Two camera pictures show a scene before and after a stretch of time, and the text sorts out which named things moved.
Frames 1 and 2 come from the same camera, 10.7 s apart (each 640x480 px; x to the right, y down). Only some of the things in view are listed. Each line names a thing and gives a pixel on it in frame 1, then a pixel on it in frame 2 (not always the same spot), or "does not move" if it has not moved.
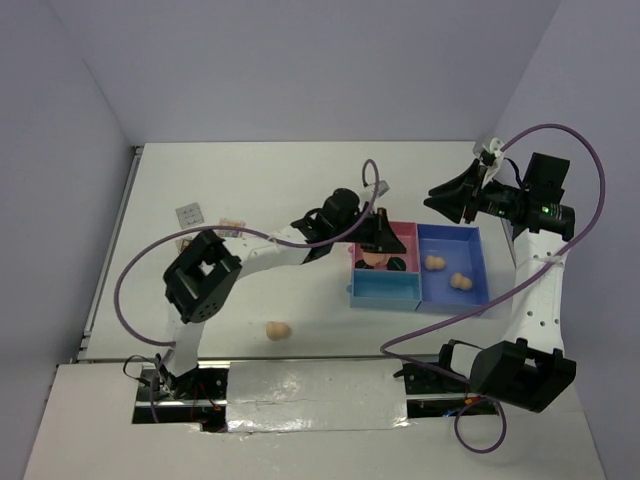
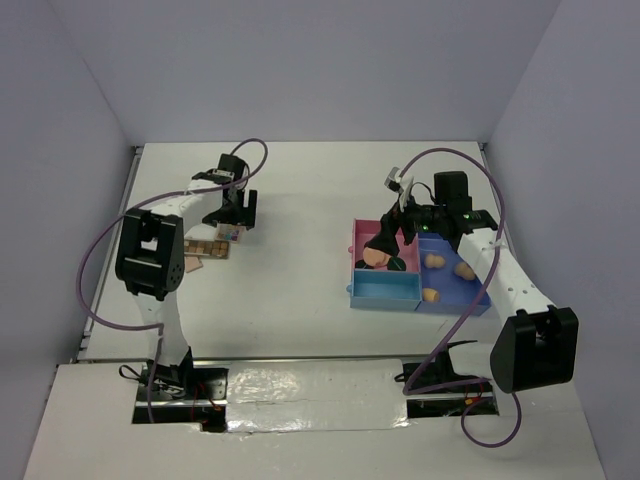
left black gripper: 381,235 → 243,216
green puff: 360,264 does not move
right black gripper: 451,205 → 385,240
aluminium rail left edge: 124,199 does not move
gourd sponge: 457,280 → 463,270
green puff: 396,263 does not move
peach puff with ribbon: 377,259 does not move
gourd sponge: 435,263 does not move
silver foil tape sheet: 322,394 does not move
